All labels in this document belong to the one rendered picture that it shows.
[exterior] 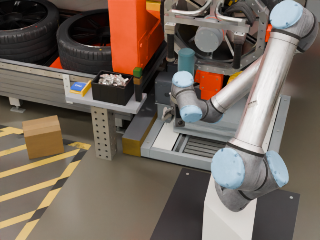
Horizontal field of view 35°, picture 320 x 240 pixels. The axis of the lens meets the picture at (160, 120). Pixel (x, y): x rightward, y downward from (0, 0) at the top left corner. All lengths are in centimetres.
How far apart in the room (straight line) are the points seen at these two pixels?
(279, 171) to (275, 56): 46
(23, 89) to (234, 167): 195
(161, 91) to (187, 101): 95
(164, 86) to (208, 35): 63
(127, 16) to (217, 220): 122
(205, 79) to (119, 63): 50
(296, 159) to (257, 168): 127
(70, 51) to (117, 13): 64
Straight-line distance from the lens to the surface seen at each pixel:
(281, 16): 198
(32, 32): 357
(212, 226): 217
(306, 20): 202
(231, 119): 311
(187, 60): 272
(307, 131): 348
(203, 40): 261
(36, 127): 320
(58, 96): 340
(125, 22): 280
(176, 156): 306
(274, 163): 208
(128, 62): 291
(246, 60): 280
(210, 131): 312
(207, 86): 291
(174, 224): 238
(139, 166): 311
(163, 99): 316
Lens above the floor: 209
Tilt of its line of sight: 37 degrees down
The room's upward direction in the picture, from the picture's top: 1 degrees counter-clockwise
